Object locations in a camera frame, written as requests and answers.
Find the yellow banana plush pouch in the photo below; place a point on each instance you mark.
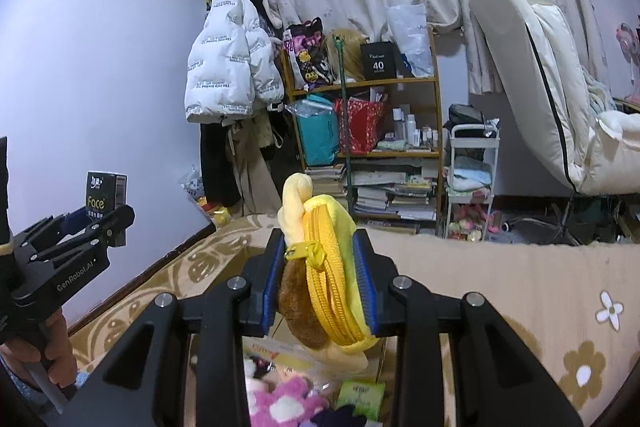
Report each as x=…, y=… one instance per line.
x=318, y=295

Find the person's left hand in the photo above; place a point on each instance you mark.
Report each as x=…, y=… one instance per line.
x=17, y=352

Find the green pole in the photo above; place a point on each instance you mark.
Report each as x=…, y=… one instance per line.
x=339, y=46

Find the pink white flower plush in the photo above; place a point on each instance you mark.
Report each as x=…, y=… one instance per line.
x=288, y=404

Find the cardboard box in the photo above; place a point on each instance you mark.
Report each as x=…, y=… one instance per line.
x=289, y=356

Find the wooden bookshelf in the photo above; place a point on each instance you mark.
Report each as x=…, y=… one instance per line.
x=400, y=181

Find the beige patterned carpet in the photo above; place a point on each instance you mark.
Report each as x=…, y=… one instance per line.
x=576, y=308

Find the white plastic bag on shelf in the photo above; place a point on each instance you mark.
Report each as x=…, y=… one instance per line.
x=409, y=27

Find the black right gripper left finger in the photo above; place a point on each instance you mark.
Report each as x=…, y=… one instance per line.
x=142, y=379

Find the cream folded mattress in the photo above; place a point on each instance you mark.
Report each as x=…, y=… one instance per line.
x=592, y=152

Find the stack of books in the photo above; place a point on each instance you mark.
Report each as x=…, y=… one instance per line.
x=328, y=180

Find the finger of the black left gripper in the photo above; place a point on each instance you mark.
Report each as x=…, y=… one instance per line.
x=50, y=231
x=87, y=244

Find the beige trench coat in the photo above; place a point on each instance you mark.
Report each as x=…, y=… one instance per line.
x=258, y=193

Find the white puffer jacket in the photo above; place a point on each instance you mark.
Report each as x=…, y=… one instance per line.
x=232, y=72

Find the colourful cartoon bag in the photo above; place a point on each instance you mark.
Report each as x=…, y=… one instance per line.
x=304, y=44

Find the black box with 40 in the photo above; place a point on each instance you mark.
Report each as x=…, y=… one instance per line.
x=378, y=60

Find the blonde wig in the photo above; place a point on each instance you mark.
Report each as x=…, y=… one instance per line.
x=352, y=55

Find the dark navy plush toy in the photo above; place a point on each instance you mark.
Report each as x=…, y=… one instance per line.
x=344, y=416

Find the black Face tissue pack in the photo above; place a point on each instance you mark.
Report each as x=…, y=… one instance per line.
x=105, y=191

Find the teal shopping bag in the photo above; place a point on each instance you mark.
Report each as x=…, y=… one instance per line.
x=318, y=129

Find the white rolling cart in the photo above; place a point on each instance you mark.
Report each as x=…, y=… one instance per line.
x=470, y=180

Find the red gift bag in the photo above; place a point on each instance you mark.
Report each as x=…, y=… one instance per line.
x=364, y=119

